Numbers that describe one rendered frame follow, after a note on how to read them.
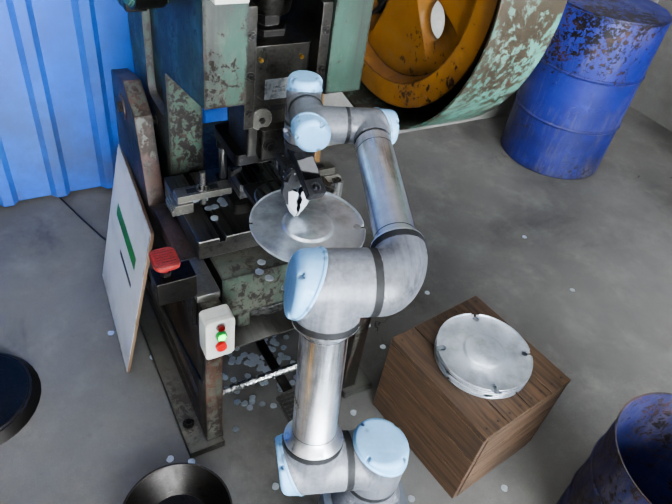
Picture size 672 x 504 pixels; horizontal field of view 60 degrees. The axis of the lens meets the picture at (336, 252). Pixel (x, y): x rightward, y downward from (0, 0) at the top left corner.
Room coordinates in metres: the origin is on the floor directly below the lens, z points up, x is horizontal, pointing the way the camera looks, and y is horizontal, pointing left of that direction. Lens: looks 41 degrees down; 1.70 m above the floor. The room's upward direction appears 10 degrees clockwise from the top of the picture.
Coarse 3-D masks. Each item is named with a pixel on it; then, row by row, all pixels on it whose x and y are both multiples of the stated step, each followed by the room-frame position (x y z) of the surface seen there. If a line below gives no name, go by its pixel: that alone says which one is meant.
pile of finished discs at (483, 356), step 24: (456, 336) 1.22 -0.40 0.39; (480, 336) 1.23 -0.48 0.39; (504, 336) 1.25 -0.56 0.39; (456, 360) 1.12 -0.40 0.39; (480, 360) 1.13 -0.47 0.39; (504, 360) 1.15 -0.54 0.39; (528, 360) 1.17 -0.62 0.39; (456, 384) 1.06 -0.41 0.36; (480, 384) 1.05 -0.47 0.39; (504, 384) 1.06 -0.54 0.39
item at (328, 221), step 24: (264, 216) 1.13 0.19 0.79; (288, 216) 1.14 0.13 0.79; (312, 216) 1.16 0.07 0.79; (336, 216) 1.19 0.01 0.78; (360, 216) 1.20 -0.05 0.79; (264, 240) 1.05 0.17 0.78; (288, 240) 1.06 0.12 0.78; (312, 240) 1.07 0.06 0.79; (336, 240) 1.10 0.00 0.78; (360, 240) 1.11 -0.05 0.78
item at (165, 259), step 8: (160, 248) 0.98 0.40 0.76; (168, 248) 0.99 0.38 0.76; (152, 256) 0.95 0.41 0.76; (160, 256) 0.96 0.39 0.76; (168, 256) 0.96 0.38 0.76; (176, 256) 0.97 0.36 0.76; (152, 264) 0.93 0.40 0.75; (160, 264) 0.93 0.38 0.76; (168, 264) 0.94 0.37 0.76; (176, 264) 0.94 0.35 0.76; (160, 272) 0.92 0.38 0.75
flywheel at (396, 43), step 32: (416, 0) 1.49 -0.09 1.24; (448, 0) 1.40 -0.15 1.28; (480, 0) 1.27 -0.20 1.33; (384, 32) 1.58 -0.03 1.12; (416, 32) 1.47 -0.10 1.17; (448, 32) 1.38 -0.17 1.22; (480, 32) 1.25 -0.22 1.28; (384, 64) 1.55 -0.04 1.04; (416, 64) 1.45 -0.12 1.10; (448, 64) 1.30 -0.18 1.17; (384, 96) 1.48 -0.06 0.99; (416, 96) 1.37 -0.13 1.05; (448, 96) 1.31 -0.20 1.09
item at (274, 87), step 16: (272, 32) 1.30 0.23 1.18; (288, 32) 1.34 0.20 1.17; (256, 48) 1.23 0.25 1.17; (272, 48) 1.25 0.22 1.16; (288, 48) 1.28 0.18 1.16; (304, 48) 1.30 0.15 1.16; (256, 64) 1.23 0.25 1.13; (272, 64) 1.25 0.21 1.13; (288, 64) 1.28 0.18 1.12; (304, 64) 1.30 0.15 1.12; (256, 80) 1.23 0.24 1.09; (272, 80) 1.25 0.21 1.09; (256, 96) 1.23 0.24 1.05; (272, 96) 1.26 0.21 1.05; (256, 112) 1.22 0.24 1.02; (272, 112) 1.26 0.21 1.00; (240, 128) 1.26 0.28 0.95; (256, 128) 1.22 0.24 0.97; (272, 128) 1.23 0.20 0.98; (240, 144) 1.26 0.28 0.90; (256, 144) 1.24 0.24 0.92; (272, 144) 1.21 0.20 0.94
